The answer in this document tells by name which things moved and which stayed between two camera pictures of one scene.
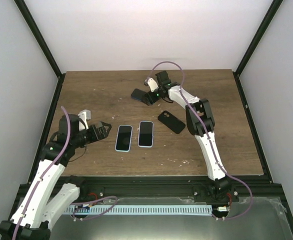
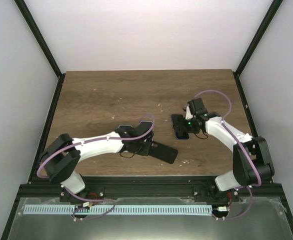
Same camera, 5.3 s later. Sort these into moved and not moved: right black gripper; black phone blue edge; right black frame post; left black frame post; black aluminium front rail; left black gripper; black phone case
Moved: right black gripper; black phone case; left black gripper; black phone blue edge
Not moved: black aluminium front rail; right black frame post; left black frame post
